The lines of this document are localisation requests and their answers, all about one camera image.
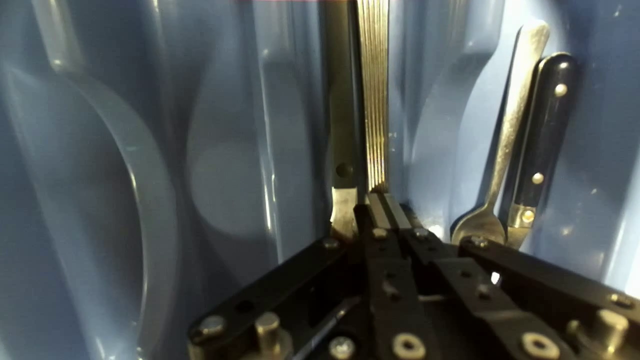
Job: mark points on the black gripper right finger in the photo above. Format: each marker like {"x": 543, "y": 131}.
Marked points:
{"x": 530, "y": 307}

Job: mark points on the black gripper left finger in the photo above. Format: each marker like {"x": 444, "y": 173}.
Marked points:
{"x": 337, "y": 298}

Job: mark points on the blue plastic cutlery tray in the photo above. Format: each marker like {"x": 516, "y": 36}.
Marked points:
{"x": 157, "y": 156}

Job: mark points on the silver fork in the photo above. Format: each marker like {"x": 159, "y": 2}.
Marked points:
{"x": 482, "y": 220}

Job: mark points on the black handled cutlery in tray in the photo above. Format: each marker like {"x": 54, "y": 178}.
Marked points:
{"x": 543, "y": 134}

